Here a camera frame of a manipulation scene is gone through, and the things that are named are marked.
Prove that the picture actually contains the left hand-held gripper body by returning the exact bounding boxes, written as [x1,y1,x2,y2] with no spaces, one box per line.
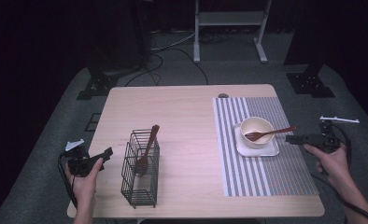
[60,138,105,178]

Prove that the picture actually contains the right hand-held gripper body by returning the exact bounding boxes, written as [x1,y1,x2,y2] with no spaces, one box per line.
[309,115,361,155]

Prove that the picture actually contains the brown wooden spoon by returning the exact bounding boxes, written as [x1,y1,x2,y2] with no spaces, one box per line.
[244,125,298,143]

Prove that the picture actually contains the black wire cutlery basket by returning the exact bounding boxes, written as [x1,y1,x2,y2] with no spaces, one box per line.
[120,128,161,209]

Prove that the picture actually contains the cream bowl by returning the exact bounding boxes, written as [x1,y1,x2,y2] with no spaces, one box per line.
[239,116,276,149]

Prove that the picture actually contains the person's left hand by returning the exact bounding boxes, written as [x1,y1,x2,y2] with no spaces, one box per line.
[64,157,105,203]

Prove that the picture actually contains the person's right hand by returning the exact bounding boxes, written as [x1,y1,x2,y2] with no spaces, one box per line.
[303,143,350,185]

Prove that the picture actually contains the white square plate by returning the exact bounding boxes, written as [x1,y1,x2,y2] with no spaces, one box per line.
[234,123,280,158]

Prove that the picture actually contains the wooden spoon in basket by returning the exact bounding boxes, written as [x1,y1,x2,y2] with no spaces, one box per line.
[134,124,161,177]

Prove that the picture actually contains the black stand base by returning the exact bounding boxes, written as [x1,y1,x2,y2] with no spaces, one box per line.
[285,63,335,99]
[76,60,143,101]

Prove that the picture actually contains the grey striped placemat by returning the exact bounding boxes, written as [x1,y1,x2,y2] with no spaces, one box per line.
[212,96,320,198]

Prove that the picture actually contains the white metal stand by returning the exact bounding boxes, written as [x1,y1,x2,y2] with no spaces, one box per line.
[192,0,273,64]

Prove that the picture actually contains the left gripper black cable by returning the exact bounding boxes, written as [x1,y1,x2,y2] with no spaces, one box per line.
[57,151,78,210]

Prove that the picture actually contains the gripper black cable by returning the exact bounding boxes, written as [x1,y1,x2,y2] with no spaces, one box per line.
[57,151,78,210]
[310,123,368,224]

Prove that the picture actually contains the black floor frame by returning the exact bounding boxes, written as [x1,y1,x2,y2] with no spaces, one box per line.
[84,112,103,133]

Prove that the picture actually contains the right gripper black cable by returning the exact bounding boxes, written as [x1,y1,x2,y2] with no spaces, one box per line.
[310,123,368,224]

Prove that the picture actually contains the black floor cable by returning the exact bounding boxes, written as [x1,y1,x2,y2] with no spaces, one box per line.
[124,46,210,88]

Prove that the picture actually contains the grey floor cable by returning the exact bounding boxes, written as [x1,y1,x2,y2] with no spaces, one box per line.
[149,29,196,52]

